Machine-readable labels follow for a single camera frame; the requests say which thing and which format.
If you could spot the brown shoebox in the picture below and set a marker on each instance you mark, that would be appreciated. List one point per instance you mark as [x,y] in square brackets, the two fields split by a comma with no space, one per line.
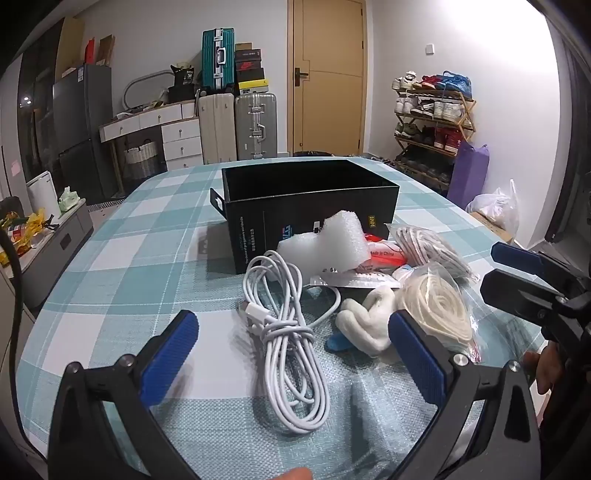
[244,46]

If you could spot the white foam piece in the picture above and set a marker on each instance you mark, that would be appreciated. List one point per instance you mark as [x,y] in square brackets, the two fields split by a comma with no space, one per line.
[332,240]

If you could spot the wooden shoe rack with shoes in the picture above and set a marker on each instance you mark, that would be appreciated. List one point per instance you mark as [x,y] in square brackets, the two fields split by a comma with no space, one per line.
[445,110]

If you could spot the beige suitcase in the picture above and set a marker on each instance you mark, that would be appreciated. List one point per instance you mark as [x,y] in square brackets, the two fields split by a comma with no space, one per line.
[216,129]

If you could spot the black cardboard box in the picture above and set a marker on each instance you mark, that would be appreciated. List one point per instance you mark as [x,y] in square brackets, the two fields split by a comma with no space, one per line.
[258,221]

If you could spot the green tissue pack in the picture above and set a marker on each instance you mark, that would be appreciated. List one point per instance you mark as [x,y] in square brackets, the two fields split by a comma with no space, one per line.
[71,201]

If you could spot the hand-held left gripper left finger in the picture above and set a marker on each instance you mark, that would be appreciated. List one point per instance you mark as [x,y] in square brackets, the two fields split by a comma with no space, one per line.
[168,355]

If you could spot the silver foil packet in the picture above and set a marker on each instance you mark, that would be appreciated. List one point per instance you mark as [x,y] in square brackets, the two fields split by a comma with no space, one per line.
[351,280]

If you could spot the yellow flowers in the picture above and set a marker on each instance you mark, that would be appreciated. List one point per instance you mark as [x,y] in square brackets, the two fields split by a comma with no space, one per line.
[34,226]

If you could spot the white knotted cloth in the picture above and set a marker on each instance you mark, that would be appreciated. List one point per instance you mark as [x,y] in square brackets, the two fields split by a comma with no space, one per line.
[364,323]

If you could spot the shoes on floor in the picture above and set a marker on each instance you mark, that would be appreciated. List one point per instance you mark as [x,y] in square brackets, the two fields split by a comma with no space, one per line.
[385,160]

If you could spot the teal suitcase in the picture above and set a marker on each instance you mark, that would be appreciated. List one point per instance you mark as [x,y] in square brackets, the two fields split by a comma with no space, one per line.
[217,60]

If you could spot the grey and white basket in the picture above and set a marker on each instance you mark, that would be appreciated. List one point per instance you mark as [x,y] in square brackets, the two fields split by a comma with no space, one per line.
[141,161]

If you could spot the yellow and black shoebox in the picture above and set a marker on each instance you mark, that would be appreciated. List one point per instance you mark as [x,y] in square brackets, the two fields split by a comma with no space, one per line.
[253,86]

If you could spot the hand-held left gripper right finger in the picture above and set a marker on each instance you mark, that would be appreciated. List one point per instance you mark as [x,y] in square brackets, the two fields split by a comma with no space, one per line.
[415,364]

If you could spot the black printed bag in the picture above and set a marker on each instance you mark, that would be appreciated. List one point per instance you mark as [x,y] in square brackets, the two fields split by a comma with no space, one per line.
[182,85]

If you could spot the red and white packet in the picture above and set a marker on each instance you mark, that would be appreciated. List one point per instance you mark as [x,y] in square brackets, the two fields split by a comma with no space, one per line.
[383,258]

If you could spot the white desk with drawers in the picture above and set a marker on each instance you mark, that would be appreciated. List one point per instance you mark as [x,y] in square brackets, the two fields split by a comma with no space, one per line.
[180,134]

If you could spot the oval mirror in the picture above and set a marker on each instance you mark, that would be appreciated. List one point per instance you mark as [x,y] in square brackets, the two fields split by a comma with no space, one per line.
[134,87]

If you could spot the grey cabinet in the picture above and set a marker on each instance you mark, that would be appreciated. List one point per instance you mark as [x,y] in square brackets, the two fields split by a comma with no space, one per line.
[60,240]

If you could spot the white plastic bag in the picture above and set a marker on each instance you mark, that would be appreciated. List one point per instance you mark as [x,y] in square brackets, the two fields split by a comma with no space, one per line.
[496,205]

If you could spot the black round basin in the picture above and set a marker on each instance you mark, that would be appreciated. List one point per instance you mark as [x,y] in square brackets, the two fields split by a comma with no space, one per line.
[314,154]

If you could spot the white bin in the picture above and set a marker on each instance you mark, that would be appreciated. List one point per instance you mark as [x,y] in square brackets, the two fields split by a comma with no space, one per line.
[41,194]

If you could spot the printed cardboard box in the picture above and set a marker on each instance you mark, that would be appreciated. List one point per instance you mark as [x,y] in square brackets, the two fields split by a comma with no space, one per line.
[494,228]

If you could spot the black and red shoebox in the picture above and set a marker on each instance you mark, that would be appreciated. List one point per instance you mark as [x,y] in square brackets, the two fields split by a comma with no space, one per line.
[248,61]

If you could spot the grey refrigerator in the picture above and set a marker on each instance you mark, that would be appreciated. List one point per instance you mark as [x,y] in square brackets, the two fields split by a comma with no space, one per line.
[83,129]

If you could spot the red box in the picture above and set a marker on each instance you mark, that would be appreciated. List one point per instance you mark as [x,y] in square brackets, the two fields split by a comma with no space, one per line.
[91,53]

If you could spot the person's right hand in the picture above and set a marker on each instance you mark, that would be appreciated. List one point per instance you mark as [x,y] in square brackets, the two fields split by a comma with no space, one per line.
[547,369]

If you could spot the person's left hand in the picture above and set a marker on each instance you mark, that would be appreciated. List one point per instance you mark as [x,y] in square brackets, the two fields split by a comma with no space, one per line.
[293,474]

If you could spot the small brown cardboard box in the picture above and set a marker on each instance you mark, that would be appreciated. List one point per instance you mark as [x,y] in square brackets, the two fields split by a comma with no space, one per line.
[106,50]

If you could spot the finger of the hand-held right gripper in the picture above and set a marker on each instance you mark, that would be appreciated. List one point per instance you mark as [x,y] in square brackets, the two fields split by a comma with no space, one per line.
[512,256]
[517,293]

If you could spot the purple rolled mat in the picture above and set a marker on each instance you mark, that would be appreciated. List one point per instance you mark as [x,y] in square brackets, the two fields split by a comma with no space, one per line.
[468,175]

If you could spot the silver suitcase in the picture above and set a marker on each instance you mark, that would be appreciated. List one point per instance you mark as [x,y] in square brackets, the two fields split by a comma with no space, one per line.
[254,124]

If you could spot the large flat cardboard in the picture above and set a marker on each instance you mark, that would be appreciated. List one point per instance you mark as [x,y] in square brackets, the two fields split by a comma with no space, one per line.
[69,46]

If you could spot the tan wooden door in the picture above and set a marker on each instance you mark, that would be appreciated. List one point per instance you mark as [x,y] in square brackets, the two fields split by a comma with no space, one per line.
[332,92]

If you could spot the plain black shoebox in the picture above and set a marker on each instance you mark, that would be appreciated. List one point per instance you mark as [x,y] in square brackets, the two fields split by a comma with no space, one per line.
[250,75]

